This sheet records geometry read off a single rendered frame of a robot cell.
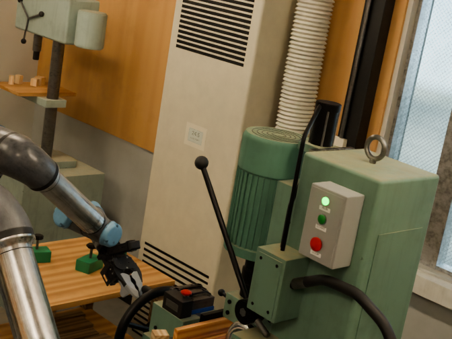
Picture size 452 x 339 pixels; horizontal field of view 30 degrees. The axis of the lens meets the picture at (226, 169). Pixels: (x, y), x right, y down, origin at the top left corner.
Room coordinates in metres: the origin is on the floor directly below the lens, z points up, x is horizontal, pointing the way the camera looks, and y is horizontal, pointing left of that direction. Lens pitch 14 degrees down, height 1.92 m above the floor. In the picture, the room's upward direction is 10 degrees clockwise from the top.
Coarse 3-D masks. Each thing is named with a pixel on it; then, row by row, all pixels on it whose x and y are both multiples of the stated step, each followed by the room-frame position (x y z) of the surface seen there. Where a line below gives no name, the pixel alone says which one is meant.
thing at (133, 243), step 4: (128, 240) 2.36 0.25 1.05; (132, 240) 2.35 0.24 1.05; (120, 244) 2.35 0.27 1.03; (124, 244) 2.34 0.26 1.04; (128, 244) 2.33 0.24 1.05; (132, 244) 2.33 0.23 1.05; (136, 244) 2.34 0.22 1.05; (112, 248) 2.38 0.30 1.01; (116, 248) 2.37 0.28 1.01; (120, 248) 2.35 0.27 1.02; (124, 248) 2.34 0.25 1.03; (128, 248) 2.33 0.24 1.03; (132, 248) 2.33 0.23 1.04; (136, 248) 2.34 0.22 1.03; (140, 248) 2.35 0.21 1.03; (112, 252) 2.38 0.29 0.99; (116, 252) 2.36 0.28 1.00; (120, 252) 2.37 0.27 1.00; (124, 252) 2.40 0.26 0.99
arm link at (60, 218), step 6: (54, 210) 2.39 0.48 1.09; (54, 216) 2.38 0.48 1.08; (60, 216) 2.37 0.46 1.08; (66, 216) 2.36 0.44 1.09; (54, 222) 2.37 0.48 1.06; (60, 222) 2.36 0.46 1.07; (66, 222) 2.35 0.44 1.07; (72, 222) 2.36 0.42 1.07; (66, 228) 2.37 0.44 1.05; (72, 228) 2.37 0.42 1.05; (78, 228) 2.35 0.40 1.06
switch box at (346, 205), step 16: (320, 192) 1.70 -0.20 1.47; (336, 192) 1.68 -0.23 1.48; (352, 192) 1.70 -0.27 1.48; (336, 208) 1.67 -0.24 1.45; (352, 208) 1.67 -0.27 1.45; (304, 224) 1.72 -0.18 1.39; (336, 224) 1.66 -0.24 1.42; (352, 224) 1.68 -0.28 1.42; (304, 240) 1.71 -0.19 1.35; (336, 240) 1.66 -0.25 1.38; (352, 240) 1.69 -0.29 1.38; (336, 256) 1.66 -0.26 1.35
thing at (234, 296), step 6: (228, 294) 2.04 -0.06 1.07; (234, 294) 2.04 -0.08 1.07; (228, 300) 2.03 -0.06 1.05; (234, 300) 2.02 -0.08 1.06; (228, 306) 2.03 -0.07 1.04; (234, 306) 2.02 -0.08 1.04; (228, 312) 2.03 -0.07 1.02; (234, 312) 2.02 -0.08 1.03; (228, 318) 2.03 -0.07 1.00; (234, 318) 2.01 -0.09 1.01
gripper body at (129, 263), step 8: (104, 248) 2.41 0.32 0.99; (104, 256) 2.42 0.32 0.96; (112, 256) 2.38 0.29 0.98; (120, 256) 2.38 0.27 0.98; (128, 256) 2.40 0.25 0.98; (104, 264) 2.40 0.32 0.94; (112, 264) 2.35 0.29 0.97; (120, 264) 2.35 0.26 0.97; (128, 264) 2.37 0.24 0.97; (104, 272) 2.37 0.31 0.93; (112, 272) 2.35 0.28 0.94; (128, 272) 2.37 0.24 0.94; (104, 280) 2.37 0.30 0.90; (112, 280) 2.34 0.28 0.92
